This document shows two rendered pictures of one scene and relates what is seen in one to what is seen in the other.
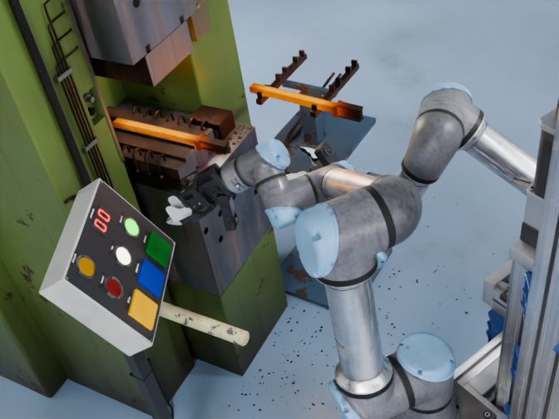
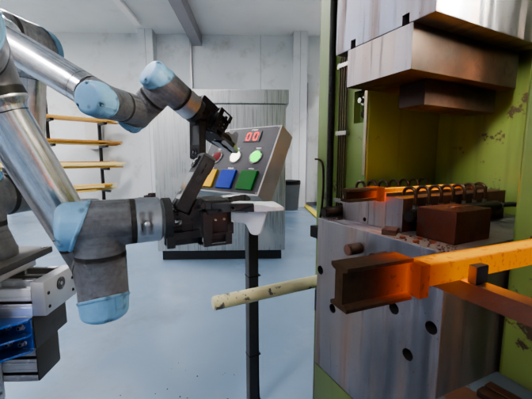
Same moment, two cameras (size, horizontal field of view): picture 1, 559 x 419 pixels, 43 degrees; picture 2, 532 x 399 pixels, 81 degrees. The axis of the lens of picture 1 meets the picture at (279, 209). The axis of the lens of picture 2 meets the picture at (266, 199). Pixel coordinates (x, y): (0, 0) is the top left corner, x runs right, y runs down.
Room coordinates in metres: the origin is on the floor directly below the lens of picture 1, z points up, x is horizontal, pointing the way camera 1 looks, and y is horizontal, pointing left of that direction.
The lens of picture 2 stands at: (1.91, -0.59, 1.08)
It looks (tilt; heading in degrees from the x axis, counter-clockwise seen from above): 7 degrees down; 119
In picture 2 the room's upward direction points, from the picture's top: straight up
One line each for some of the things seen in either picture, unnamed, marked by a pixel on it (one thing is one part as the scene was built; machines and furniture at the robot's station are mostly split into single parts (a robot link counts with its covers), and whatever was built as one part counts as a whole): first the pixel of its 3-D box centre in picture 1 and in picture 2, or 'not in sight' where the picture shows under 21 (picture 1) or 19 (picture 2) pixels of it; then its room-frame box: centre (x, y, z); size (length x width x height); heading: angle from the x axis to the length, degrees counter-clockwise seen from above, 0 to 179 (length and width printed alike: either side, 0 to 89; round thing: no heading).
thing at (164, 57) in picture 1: (111, 42); (433, 70); (1.88, 0.39, 1.32); 0.42 x 0.20 x 0.10; 56
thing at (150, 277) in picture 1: (150, 278); (226, 179); (1.24, 0.34, 1.01); 0.07 x 0.05 x 0.07; 171
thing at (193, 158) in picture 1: (143, 143); (423, 202); (1.88, 0.39, 0.96); 0.42 x 0.20 x 0.09; 56
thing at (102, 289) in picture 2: not in sight; (101, 281); (1.43, -0.28, 0.88); 0.11 x 0.08 x 0.11; 154
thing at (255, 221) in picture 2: (312, 159); (256, 218); (1.63, -0.12, 0.98); 0.09 x 0.03 x 0.06; 19
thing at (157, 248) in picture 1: (156, 249); (247, 180); (1.33, 0.33, 1.01); 0.07 x 0.05 x 0.07; 171
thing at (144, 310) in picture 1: (141, 310); (208, 178); (1.14, 0.36, 1.01); 0.07 x 0.05 x 0.07; 171
